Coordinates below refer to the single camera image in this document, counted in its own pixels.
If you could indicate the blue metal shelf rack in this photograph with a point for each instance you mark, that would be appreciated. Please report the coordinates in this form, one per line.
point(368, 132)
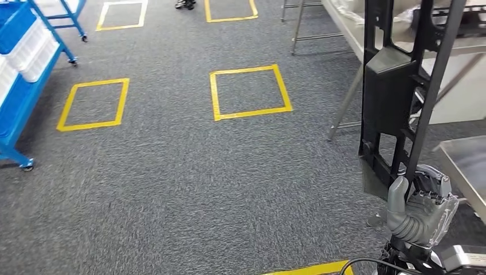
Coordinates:
point(22, 114)

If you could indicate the stainless steel table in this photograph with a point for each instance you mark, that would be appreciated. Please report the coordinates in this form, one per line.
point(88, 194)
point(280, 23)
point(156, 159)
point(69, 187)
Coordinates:
point(467, 167)
point(347, 30)

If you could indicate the clear plastic sheet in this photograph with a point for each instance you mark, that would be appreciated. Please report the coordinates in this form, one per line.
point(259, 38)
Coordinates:
point(347, 8)

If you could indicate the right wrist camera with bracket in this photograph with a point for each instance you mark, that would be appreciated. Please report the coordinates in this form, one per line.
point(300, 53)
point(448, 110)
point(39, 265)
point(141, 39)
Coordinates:
point(463, 258)

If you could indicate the blue plastic bin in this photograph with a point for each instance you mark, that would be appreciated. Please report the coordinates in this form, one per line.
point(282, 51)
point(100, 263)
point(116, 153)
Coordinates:
point(15, 26)

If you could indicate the white panel cabinet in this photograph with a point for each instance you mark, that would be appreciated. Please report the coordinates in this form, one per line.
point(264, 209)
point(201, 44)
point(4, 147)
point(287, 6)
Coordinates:
point(467, 98)

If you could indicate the yellow floor tape square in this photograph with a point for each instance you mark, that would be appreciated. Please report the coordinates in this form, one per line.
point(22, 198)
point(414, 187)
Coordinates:
point(89, 125)

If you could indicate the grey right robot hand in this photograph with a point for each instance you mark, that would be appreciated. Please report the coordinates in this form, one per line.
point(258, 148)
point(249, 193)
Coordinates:
point(421, 212)

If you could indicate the black plastic frame part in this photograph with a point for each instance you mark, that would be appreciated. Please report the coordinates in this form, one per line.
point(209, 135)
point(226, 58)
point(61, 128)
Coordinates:
point(387, 87)

